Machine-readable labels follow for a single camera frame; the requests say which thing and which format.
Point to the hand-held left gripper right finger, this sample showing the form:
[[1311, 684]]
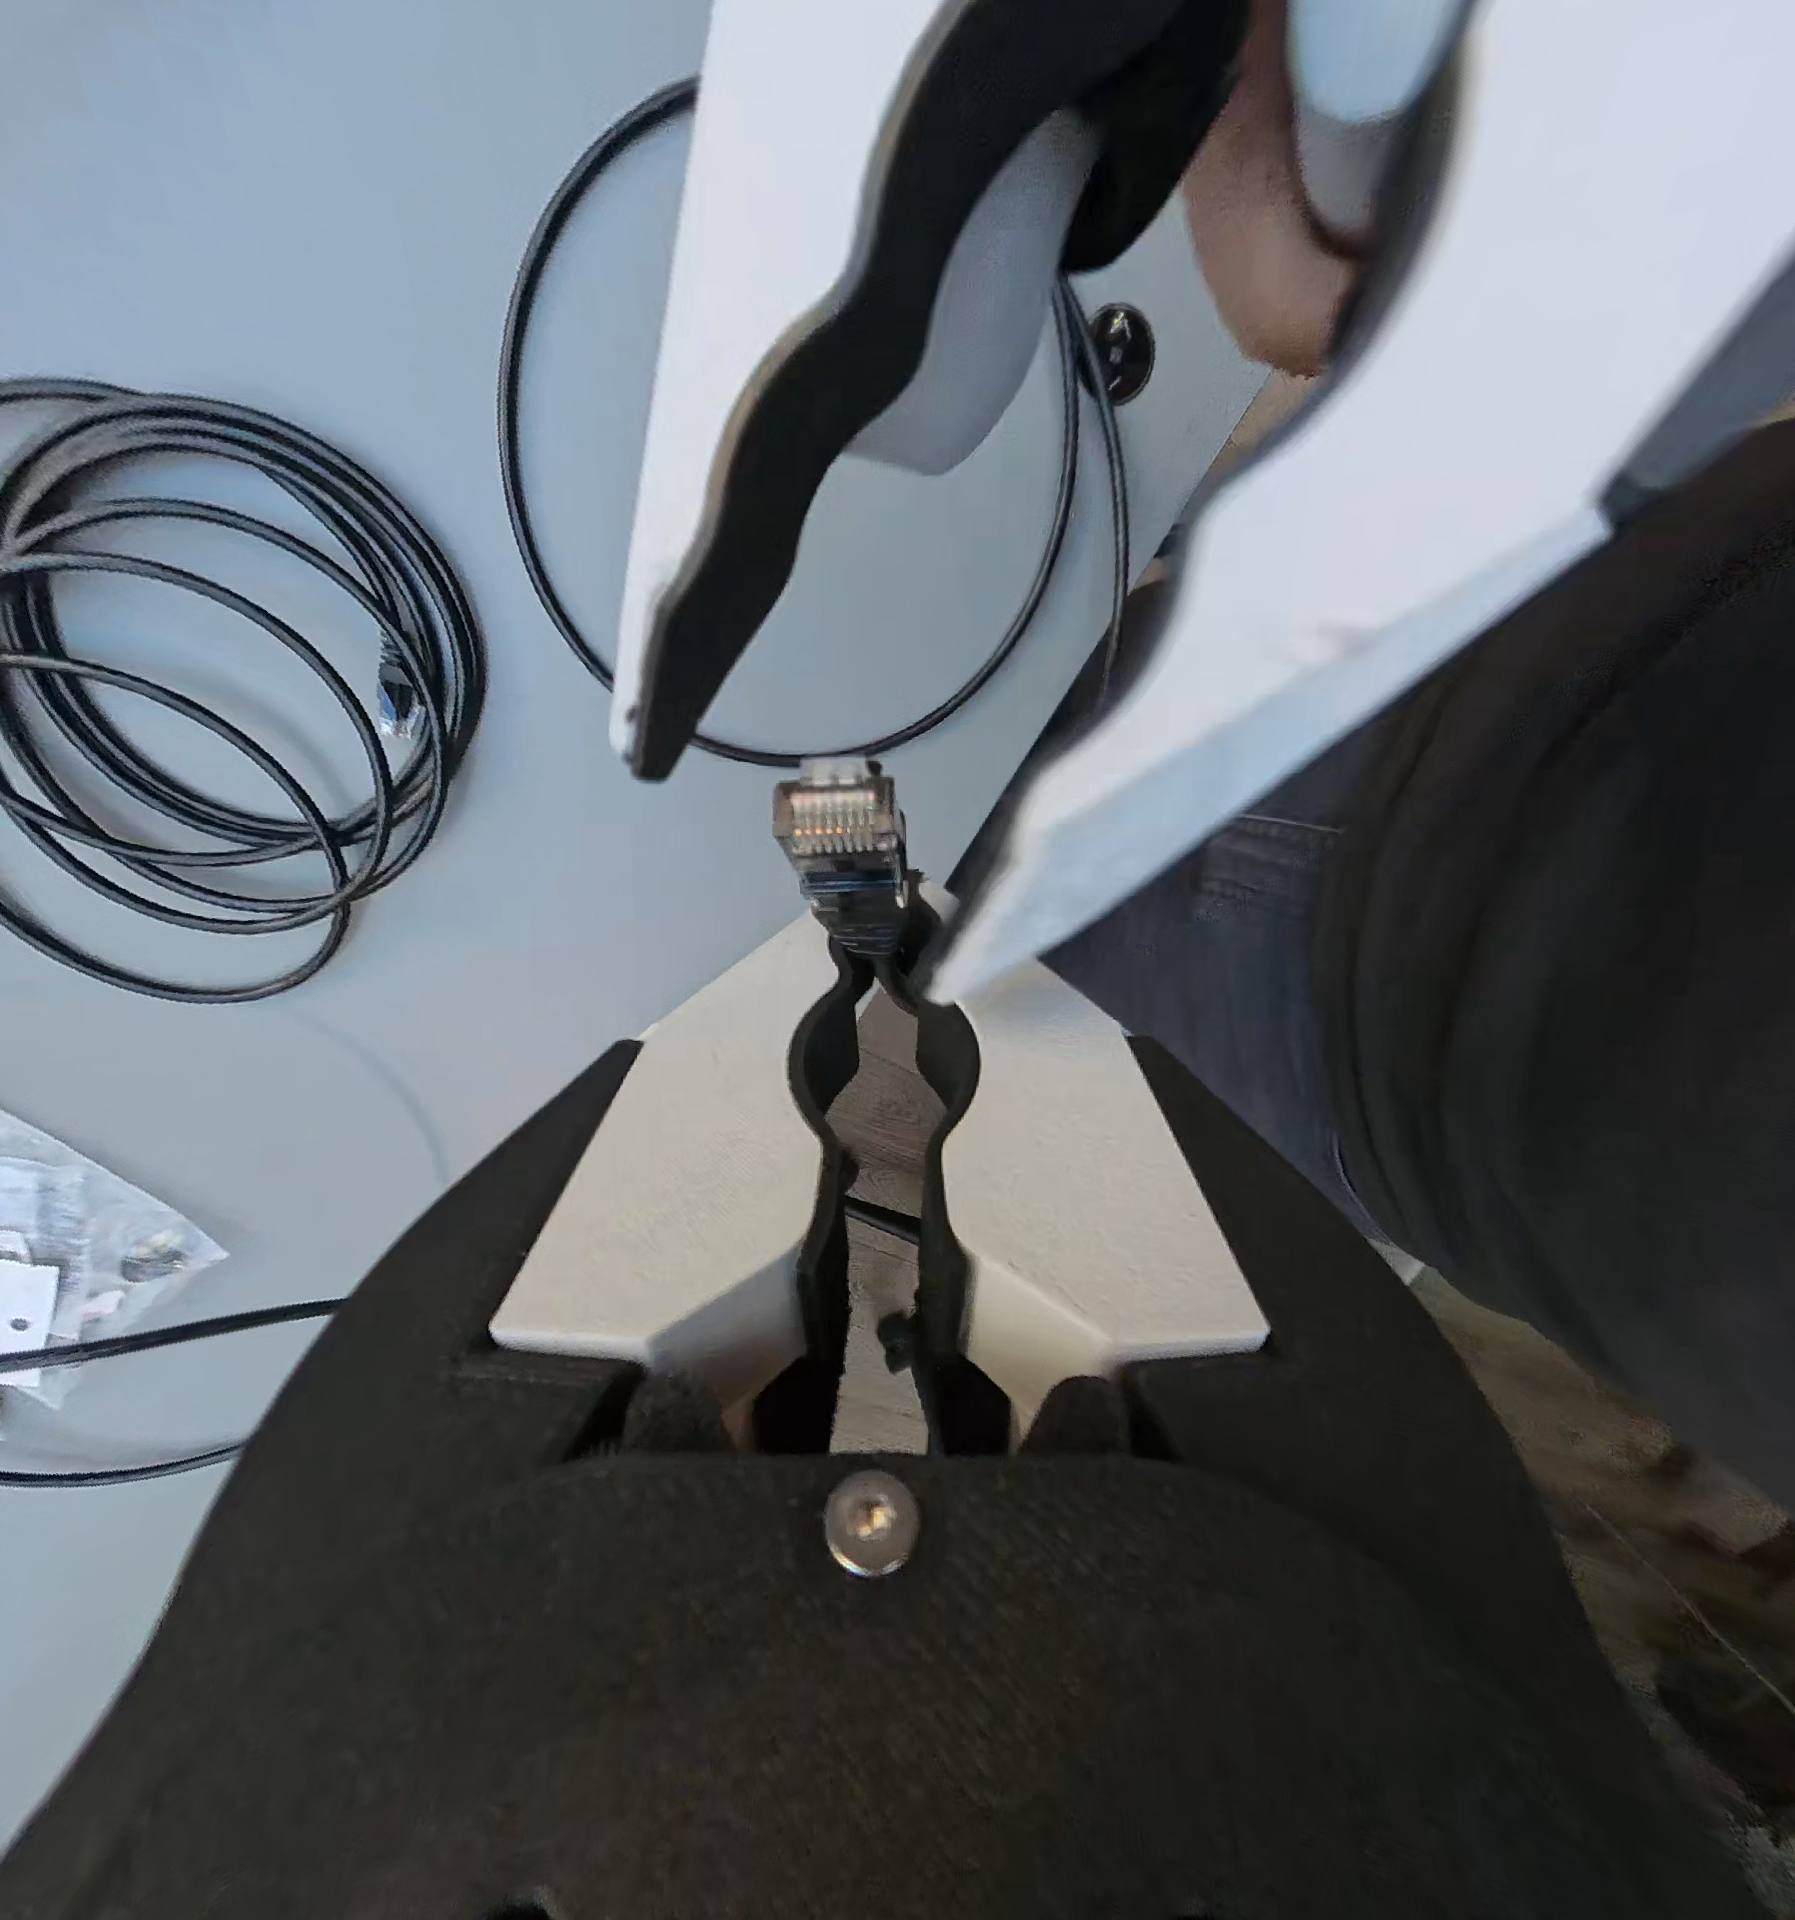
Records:
[[1109, 1199]]

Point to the person's right hand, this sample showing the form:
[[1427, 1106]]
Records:
[[1267, 257]]

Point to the grey desk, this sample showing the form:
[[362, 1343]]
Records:
[[237, 196]]

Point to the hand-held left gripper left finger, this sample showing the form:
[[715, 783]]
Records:
[[658, 1199]]

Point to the clear bag of metal parts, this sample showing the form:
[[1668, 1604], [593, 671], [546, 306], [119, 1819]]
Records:
[[118, 1216]]

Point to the black round desk control button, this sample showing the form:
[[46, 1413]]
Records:
[[1123, 354]]

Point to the person's dark trousers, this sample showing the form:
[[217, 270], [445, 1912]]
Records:
[[1226, 929]]

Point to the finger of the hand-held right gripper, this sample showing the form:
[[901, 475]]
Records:
[[763, 225], [1514, 299]]

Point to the person's black sweater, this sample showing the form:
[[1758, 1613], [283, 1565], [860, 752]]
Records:
[[1631, 975]]

